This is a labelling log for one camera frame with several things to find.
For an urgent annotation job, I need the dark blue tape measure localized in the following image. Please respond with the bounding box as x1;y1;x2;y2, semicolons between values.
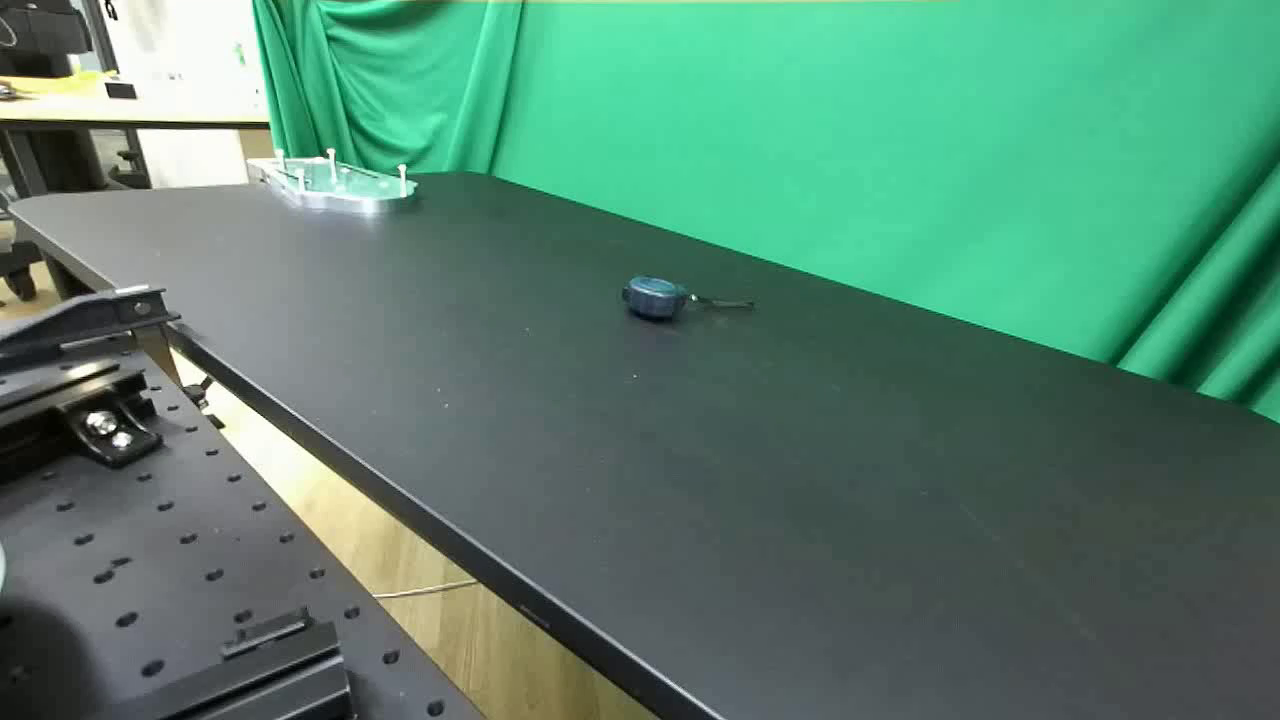
622;278;747;320

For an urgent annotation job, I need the green backdrop curtain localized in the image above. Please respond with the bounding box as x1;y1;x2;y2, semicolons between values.
247;0;1280;417

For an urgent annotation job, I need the black perforated optical breadboard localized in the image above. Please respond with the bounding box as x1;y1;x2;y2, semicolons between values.
0;357;476;720

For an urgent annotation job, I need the wooden background desk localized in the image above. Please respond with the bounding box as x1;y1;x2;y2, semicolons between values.
0;71;267;130

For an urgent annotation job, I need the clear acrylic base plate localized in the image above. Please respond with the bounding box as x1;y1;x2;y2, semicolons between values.
247;157;418;212

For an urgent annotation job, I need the black metal clamp bracket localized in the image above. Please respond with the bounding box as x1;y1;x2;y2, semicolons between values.
0;286;172;373

